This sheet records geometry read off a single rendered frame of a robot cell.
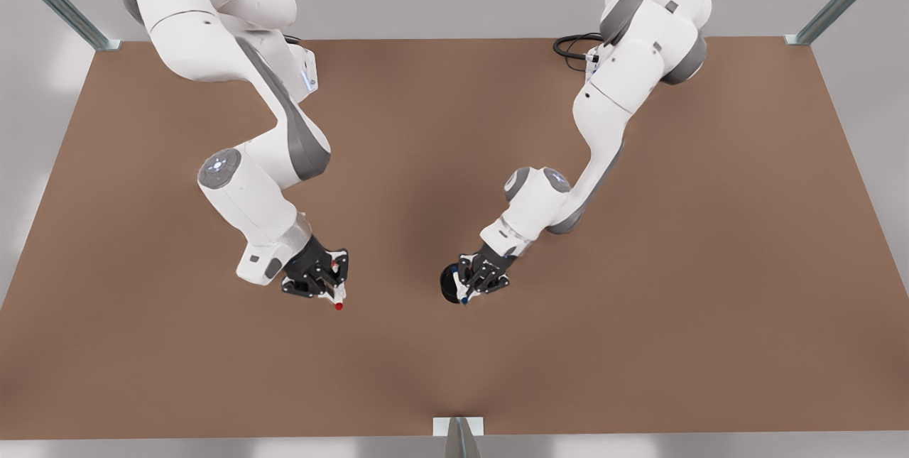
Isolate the black round cup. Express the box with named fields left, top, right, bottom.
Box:
left=440, top=263, right=464, bottom=305

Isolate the white pen with red tip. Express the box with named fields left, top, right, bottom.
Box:
left=324, top=259, right=346, bottom=312

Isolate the white pen with blue tip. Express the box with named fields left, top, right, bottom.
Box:
left=450, top=265, right=472, bottom=305

